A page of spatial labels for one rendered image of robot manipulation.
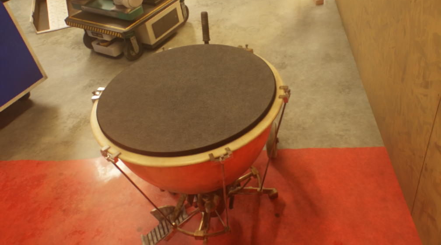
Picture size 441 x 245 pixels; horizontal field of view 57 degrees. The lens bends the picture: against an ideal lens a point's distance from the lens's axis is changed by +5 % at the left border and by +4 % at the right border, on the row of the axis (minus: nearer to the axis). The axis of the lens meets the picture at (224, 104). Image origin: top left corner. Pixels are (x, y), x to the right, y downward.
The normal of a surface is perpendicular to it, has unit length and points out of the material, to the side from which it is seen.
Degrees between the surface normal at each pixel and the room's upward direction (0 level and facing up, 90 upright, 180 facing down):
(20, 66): 90
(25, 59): 90
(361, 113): 0
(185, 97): 0
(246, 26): 0
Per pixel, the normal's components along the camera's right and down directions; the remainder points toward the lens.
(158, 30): 0.84, 0.24
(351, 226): -0.13, -0.78
